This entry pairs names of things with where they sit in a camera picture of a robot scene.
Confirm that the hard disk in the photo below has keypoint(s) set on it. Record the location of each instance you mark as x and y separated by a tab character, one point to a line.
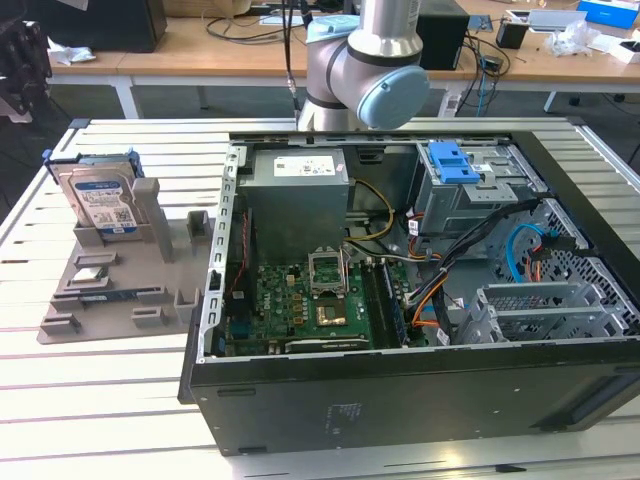
100	200

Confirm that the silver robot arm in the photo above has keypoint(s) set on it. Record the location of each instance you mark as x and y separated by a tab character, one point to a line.
345	65

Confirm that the tall grey metal disk bay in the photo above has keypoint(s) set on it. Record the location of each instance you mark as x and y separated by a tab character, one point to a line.
450	210

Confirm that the low grey metal disk bay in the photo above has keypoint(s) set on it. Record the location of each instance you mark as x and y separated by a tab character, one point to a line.
525	295

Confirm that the crumpled white paper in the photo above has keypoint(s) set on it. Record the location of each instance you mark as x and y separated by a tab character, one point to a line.
70	52

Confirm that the wooden desk white legs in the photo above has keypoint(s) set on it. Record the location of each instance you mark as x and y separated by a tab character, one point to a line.
225	55
90	70

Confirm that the black computer tower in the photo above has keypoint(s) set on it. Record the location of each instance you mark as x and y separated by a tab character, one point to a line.
100	25

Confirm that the silver CPU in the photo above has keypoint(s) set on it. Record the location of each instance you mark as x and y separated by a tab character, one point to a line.
90	274

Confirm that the grey parts rack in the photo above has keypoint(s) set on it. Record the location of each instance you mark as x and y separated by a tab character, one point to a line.
125	260

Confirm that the dark labelled RAM stick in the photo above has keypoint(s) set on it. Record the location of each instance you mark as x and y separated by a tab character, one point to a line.
107	295

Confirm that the grey power supply unit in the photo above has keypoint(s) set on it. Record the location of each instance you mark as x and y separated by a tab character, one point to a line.
295	215

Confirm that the green motherboard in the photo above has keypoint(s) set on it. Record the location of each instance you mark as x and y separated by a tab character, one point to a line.
280	300

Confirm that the thin metal locking lever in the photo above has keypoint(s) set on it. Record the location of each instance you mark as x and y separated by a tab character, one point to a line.
345	270

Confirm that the CPU socket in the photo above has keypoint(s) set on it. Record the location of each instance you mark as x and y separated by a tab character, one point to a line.
331	313

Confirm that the small black box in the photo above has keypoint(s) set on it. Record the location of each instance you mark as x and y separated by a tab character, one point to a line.
442	40

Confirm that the black graphics card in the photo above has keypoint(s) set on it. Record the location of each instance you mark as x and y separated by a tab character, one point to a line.
340	345

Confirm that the black RAM slot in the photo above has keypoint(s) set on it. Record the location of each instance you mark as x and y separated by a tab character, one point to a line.
386	305
379	305
372	305

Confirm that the white power strip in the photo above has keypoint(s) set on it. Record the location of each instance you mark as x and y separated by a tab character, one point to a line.
451	104

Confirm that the blue RAM stick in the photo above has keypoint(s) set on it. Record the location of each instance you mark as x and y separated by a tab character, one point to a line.
394	305

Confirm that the black power adapter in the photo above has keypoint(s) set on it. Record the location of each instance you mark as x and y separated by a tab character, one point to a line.
492	64

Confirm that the black pen holder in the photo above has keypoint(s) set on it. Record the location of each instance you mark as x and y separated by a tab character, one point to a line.
511	35

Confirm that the black open PC case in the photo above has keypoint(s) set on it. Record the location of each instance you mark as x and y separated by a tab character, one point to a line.
400	400

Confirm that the silver tray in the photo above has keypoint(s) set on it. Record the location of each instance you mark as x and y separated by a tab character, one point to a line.
555	19

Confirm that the clear plastic bag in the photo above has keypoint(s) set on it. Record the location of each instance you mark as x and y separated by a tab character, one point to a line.
570	37

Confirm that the blue cardboard box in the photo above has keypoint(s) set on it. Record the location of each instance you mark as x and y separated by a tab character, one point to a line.
610	10

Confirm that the white flat box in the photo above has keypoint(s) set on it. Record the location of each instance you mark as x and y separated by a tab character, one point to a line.
617	50

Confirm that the blue plastic bay bracket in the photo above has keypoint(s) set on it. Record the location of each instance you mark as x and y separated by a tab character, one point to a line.
452	165

